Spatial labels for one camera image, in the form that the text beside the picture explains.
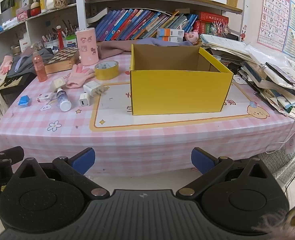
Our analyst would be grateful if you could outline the red boxed books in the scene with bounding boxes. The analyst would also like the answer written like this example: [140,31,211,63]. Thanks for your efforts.
[193,11,229,34]

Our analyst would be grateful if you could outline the white shelf post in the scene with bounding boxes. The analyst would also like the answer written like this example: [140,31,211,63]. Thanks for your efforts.
[75,0,88,30]

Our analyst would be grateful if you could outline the red slim figure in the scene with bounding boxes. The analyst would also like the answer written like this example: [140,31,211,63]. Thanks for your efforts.
[57,25,65,50]

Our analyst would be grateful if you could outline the wooden chessboard box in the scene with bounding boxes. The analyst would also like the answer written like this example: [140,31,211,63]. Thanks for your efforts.
[44,47,79,75]

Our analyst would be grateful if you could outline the orange and white box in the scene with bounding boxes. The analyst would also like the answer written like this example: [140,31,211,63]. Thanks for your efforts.
[158,35,183,43]
[158,28,185,37]

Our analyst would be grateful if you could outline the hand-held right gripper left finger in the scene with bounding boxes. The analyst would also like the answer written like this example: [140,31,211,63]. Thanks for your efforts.
[12,148,110,200]

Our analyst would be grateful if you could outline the pink storage box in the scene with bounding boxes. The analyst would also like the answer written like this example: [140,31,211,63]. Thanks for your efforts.
[16,7,31,22]

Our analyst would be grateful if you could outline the white pronged wall charger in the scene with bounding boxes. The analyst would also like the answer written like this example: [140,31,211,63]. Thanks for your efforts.
[83,81,104,98]

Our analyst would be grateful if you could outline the small blue packet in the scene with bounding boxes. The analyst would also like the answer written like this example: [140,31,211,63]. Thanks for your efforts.
[17,95,31,107]

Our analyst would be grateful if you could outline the mauve cloth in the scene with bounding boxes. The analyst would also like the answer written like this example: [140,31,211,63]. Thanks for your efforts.
[97,40,138,63]

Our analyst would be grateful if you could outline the row of leaning books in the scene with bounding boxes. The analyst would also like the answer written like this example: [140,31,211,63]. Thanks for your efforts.
[95,9,199,42]

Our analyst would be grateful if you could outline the yellow tape roll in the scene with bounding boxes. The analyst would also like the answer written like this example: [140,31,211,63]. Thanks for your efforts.
[94,60,119,80]

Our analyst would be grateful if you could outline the white shelf unit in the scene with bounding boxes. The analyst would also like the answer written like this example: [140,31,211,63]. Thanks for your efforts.
[0,4,78,55]

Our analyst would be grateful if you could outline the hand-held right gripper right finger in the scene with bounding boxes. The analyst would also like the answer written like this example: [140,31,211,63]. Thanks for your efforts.
[176,147,278,200]

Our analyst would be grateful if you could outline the small white and red item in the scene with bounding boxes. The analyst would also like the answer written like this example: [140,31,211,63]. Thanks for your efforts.
[36,92,55,103]

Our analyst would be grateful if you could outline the small clear bottle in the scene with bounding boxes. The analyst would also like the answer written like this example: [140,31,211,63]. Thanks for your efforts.
[56,88,72,112]

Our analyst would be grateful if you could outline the white and red carton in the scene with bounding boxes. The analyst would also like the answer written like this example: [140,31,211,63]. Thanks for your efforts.
[20,39,31,53]

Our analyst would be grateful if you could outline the pink pig toy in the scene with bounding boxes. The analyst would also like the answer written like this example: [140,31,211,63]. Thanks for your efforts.
[184,29,200,44]

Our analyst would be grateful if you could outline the wooden shelf board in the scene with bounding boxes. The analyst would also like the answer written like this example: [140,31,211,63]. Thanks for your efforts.
[84,0,243,13]

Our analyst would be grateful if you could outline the cups of brushes and pens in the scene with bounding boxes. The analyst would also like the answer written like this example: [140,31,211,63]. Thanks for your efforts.
[42,20,78,49]

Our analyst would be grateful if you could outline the white ribbed fabric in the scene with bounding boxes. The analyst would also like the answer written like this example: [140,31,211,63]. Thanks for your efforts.
[258,130,295,205]

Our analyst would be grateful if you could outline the pile of papers and books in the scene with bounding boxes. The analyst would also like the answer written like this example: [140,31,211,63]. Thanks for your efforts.
[200,34,295,118]

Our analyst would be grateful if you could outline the grey fur pompom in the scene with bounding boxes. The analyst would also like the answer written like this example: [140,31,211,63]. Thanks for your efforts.
[251,204,295,240]

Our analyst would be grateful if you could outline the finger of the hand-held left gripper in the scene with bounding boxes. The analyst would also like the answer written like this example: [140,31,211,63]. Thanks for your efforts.
[0,146,24,165]

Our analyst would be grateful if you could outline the pink alphabet poster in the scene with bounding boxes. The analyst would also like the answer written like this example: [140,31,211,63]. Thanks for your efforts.
[257,0,292,52]

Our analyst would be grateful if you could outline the pink cylinder canister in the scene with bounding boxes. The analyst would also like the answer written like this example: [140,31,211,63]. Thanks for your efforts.
[75,27,99,65]

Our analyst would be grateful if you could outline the white cable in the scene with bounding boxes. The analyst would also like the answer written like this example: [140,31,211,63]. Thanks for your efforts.
[265,85,295,154]

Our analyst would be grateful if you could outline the cream cube block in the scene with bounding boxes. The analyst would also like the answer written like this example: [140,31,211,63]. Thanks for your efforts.
[49,77,64,92]

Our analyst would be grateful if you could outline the yellow cardboard box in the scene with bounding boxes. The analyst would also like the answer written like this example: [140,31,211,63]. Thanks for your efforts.
[130,44,234,116]

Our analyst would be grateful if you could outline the red round doll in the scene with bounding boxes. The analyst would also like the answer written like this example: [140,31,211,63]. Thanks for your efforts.
[30,0,41,17]

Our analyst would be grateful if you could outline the small white cube charger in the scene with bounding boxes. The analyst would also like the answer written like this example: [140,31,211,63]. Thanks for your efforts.
[79,93,92,108]

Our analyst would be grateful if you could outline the lavender cloth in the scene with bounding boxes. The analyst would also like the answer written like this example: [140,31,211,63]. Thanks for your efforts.
[137,38,203,47]

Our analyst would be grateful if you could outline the pink knit glove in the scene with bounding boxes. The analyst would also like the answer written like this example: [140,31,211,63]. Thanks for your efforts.
[65,63,96,89]
[0,56,14,74]

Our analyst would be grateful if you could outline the grey cloth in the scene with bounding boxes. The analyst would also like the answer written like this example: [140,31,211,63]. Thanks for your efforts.
[6,47,54,78]

